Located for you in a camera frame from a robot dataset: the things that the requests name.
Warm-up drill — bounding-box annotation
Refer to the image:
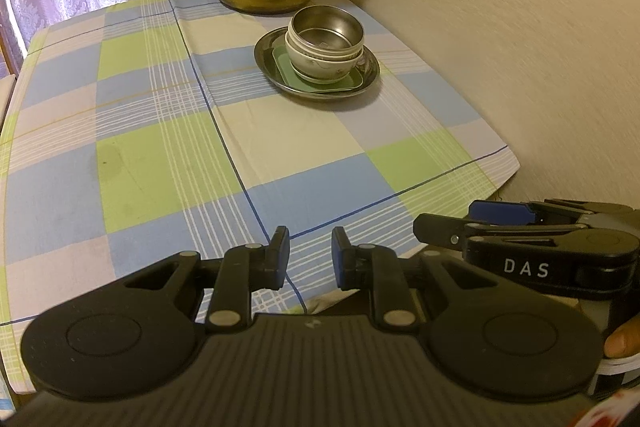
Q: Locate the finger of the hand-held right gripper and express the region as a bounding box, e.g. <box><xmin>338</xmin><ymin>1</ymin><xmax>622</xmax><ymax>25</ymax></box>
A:
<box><xmin>414</xmin><ymin>213</ymin><xmax>586</xmax><ymax>253</ymax></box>
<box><xmin>469</xmin><ymin>200</ymin><xmax>586</xmax><ymax>225</ymax></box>

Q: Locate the red white printed cloth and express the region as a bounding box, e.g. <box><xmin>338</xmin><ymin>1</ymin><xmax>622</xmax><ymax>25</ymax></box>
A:
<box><xmin>575</xmin><ymin>387</ymin><xmax>640</xmax><ymax>427</ymax></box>

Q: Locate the large stainless steel plate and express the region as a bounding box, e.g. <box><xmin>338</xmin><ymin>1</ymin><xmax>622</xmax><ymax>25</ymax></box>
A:
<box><xmin>254</xmin><ymin>27</ymin><xmax>381</xmax><ymax>98</ymax></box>

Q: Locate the person's right hand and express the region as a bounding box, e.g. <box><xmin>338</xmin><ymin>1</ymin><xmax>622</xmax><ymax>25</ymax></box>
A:
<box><xmin>604</xmin><ymin>313</ymin><xmax>640</xmax><ymax>359</ymax></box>

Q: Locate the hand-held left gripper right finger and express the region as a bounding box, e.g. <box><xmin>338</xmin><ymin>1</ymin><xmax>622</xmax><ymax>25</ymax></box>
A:
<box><xmin>331</xmin><ymin>227</ymin><xmax>501</xmax><ymax>333</ymax></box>

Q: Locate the small stainless steel bowl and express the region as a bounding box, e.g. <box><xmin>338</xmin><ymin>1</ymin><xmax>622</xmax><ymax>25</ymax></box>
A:
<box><xmin>288</xmin><ymin>5</ymin><xmax>364</xmax><ymax>52</ymax></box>

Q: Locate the green square plate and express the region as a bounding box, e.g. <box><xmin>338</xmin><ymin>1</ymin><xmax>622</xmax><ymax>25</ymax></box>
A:
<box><xmin>271</xmin><ymin>46</ymin><xmax>365</xmax><ymax>94</ymax></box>

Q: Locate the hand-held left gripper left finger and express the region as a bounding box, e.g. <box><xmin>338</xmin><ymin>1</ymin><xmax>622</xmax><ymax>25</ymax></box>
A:
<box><xmin>122</xmin><ymin>226</ymin><xmax>291</xmax><ymax>333</ymax></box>

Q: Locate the checked tablecloth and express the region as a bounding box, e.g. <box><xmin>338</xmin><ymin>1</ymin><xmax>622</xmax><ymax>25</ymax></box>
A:
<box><xmin>0</xmin><ymin>0</ymin><xmax>521</xmax><ymax>395</ymax></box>

